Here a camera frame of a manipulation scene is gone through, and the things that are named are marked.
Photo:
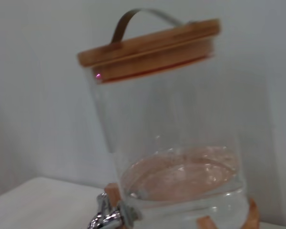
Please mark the chrome faucet tap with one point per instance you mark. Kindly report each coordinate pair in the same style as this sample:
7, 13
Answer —
105, 214

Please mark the wooden dispenser stand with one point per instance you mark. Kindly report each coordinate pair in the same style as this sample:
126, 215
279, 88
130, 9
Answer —
112, 189

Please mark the glass water dispenser jar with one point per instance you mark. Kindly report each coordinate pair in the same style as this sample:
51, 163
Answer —
169, 119

